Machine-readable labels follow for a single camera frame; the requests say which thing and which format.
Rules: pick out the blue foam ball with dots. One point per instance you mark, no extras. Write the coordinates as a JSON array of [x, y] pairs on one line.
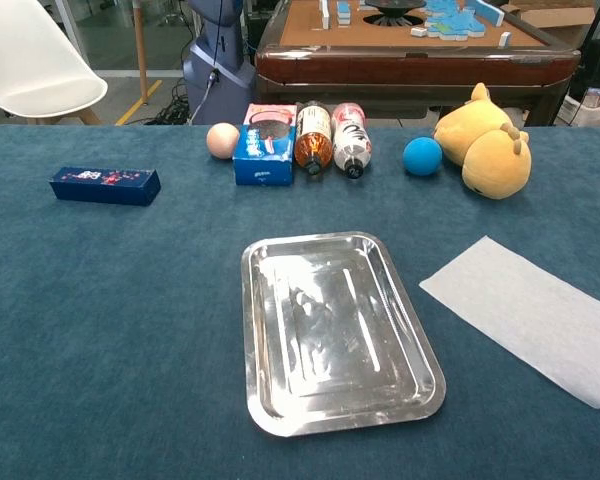
[[422, 156]]

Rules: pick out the white pink drink bottle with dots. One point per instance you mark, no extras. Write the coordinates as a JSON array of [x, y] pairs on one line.
[[351, 140]]

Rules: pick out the brown mahjong table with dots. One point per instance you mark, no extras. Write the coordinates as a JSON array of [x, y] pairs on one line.
[[410, 60]]

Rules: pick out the black round centre dome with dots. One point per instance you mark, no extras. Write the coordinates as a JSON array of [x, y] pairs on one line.
[[394, 6]]

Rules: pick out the rectangular metal tray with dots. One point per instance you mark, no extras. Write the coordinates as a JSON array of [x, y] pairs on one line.
[[340, 330]]

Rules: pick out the yellow plush toy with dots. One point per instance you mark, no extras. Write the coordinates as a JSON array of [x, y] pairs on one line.
[[490, 150]]

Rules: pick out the white sheet of paper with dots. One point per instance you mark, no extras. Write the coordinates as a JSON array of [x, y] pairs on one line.
[[530, 315]]

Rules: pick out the blue teal table cloth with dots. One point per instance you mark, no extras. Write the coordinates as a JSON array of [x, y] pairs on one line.
[[130, 325]]

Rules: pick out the blue cookie box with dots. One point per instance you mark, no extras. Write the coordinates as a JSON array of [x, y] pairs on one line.
[[263, 160]]

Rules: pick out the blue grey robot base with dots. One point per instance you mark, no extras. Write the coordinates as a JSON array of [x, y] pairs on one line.
[[217, 65]]

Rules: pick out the amber tea bottle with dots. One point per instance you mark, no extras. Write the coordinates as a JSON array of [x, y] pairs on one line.
[[313, 140]]

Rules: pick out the peach foam ball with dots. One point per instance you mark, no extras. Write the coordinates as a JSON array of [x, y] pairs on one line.
[[222, 141]]

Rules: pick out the pink snack box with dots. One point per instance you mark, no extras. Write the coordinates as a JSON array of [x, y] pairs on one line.
[[270, 115]]

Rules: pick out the blue mahjong tile pile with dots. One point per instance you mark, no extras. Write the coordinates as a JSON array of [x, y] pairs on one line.
[[452, 22]]

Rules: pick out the white plastic chair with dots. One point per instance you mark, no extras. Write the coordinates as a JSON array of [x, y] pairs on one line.
[[35, 65]]

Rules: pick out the wooden pole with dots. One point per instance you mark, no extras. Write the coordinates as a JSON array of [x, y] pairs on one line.
[[141, 50]]

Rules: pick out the cardboard box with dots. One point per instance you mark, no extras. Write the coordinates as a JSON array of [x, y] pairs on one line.
[[555, 15]]

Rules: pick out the long dark blue box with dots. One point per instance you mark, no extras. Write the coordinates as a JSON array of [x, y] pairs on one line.
[[105, 185]]

